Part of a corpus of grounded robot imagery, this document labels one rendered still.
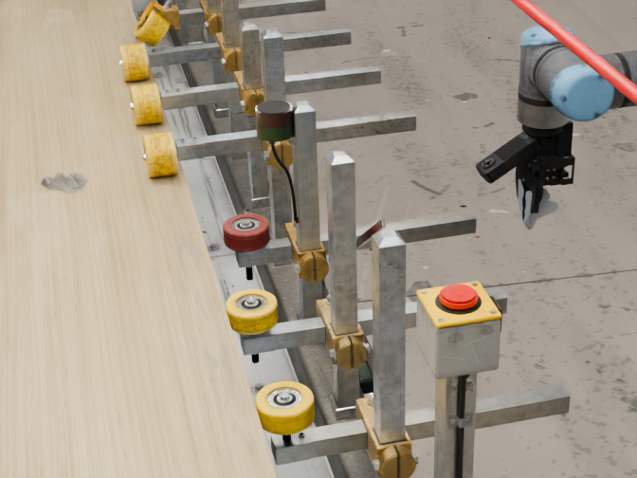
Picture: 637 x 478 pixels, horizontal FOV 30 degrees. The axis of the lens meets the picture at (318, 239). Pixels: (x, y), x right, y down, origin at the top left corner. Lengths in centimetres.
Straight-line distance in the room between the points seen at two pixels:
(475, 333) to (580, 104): 78
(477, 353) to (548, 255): 254
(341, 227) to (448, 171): 255
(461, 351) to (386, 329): 32
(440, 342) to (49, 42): 195
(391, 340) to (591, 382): 172
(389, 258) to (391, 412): 24
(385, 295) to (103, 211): 78
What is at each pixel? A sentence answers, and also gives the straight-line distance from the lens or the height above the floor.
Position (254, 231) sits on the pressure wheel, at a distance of 202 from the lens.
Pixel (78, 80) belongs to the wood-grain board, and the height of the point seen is 90.
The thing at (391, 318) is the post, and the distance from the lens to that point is 153.
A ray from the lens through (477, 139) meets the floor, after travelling 451.
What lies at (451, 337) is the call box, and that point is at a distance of 122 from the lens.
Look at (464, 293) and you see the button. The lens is 123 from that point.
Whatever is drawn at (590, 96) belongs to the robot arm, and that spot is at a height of 115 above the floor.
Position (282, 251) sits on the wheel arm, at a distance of 207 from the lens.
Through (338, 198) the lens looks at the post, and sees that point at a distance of 171.
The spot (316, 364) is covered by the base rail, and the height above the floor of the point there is 70.
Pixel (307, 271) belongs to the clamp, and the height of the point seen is 85.
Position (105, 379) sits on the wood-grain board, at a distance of 171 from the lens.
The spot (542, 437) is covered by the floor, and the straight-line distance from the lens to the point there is 303.
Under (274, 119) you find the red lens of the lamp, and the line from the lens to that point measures 190.
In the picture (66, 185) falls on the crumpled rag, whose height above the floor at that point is 91.
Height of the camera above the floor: 189
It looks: 29 degrees down
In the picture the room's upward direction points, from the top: 2 degrees counter-clockwise
